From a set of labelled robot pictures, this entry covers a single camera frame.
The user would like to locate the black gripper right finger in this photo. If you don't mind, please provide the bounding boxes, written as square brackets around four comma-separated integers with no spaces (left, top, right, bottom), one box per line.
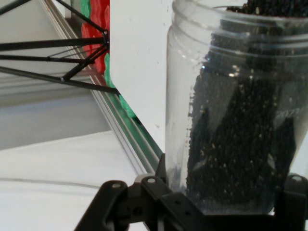
[273,173,308,231]

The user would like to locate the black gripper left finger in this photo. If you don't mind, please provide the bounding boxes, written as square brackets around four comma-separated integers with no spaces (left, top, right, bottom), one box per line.
[73,153,205,231]

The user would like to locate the clear jar with black seeds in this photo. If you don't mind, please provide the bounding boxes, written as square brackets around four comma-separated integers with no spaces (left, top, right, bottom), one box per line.
[165,0,308,215]

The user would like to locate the black tripod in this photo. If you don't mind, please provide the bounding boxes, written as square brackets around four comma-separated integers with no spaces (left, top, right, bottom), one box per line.
[0,0,121,96]

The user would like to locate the grey wall cable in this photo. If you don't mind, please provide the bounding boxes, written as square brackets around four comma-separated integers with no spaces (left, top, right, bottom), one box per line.
[0,177,103,189]

